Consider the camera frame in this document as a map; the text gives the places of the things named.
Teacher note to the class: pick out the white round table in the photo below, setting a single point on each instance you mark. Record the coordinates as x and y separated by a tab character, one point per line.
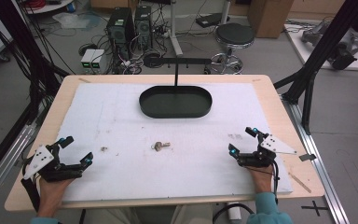
51	6

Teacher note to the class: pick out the brown cardboard box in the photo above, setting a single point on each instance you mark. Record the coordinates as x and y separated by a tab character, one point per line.
268	17

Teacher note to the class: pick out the thin wooden stick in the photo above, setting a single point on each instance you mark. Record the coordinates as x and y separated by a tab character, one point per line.
300	183

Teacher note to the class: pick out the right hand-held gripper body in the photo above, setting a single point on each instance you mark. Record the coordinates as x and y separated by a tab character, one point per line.
258	159

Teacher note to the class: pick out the black round stool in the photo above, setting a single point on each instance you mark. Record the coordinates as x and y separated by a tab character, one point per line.
234	35

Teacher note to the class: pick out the large black computer tower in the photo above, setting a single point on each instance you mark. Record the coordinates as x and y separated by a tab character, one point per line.
119	29

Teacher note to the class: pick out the small black tag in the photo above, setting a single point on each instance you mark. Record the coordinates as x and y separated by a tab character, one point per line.
307	157

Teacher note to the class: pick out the white power supply box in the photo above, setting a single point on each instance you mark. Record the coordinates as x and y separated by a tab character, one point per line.
99	60
87	59

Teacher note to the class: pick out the white desk leg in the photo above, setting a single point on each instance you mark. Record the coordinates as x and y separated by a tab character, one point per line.
174	34

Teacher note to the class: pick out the small black computer tower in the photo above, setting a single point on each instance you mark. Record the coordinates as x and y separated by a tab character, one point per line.
143	25

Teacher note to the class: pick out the flat black box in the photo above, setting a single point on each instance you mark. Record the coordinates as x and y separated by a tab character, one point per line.
209	20

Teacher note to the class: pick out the black key stand with tray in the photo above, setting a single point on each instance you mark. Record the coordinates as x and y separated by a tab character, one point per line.
175	102

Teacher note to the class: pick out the clear plastic sheet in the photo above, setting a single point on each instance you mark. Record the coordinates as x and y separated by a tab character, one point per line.
74	20

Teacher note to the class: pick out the person's right hand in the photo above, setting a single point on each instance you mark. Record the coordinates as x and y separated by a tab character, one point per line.
263	179

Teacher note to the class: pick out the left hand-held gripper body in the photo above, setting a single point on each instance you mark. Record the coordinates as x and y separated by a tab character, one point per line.
48	168

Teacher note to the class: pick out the person's left hand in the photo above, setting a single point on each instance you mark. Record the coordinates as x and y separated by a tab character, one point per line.
49	196

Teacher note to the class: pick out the white foam mat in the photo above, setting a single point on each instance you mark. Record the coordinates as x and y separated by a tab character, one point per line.
167	171

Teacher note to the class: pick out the small metal bolt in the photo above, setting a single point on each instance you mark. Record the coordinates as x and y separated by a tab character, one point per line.
159	146

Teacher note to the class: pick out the grey robot device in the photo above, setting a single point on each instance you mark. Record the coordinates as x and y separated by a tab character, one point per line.
343	53

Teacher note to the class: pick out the person's legs in light pants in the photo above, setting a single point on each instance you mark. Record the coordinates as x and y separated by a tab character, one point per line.
136	216

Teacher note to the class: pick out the aluminium rail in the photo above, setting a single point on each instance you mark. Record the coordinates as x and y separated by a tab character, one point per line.
6	161
320	168

